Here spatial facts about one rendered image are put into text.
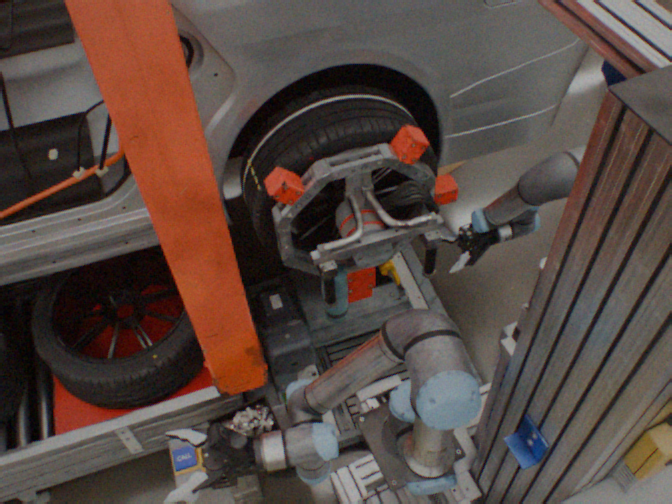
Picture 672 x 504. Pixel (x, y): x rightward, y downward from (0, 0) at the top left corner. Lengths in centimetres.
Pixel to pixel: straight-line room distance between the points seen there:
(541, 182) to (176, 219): 90
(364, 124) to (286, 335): 87
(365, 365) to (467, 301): 173
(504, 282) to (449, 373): 197
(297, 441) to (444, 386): 35
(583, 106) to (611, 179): 322
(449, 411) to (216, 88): 119
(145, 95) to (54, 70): 164
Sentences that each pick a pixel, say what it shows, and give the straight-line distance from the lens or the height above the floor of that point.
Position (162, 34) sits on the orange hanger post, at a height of 187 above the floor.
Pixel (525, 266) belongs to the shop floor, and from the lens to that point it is 325.
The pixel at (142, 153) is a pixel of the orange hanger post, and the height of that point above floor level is 162.
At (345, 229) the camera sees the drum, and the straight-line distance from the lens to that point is 215.
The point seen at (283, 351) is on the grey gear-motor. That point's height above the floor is 40.
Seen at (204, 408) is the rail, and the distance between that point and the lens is 249.
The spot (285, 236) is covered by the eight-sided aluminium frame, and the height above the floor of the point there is 88.
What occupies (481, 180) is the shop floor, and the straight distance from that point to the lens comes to 357.
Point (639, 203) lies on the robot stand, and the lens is 89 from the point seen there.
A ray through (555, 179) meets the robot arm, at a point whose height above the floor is 132.
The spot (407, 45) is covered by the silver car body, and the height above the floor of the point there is 133.
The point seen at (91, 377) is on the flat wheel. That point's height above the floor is 50.
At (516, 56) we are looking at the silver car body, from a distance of 236.
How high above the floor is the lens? 255
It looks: 52 degrees down
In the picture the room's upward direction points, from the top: 3 degrees counter-clockwise
